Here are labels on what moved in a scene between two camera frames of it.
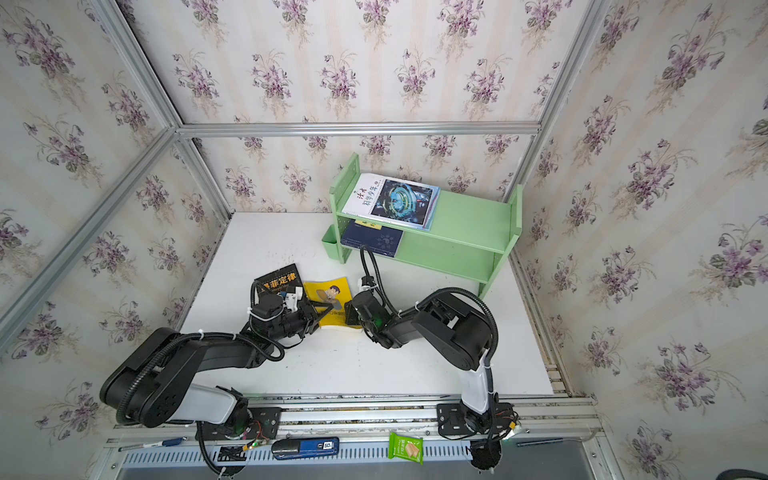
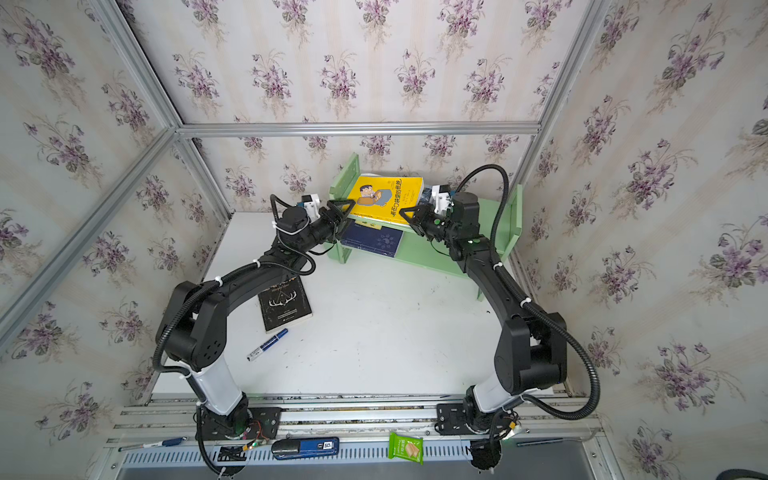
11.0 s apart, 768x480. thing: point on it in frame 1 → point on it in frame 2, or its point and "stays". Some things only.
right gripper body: (354, 312) → (423, 216)
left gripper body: (309, 318) → (336, 218)
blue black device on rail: (292, 448) stays
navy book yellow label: (385, 241) stays
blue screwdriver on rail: (164, 443) stays
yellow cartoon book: (334, 291) → (384, 196)
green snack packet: (404, 447) stays
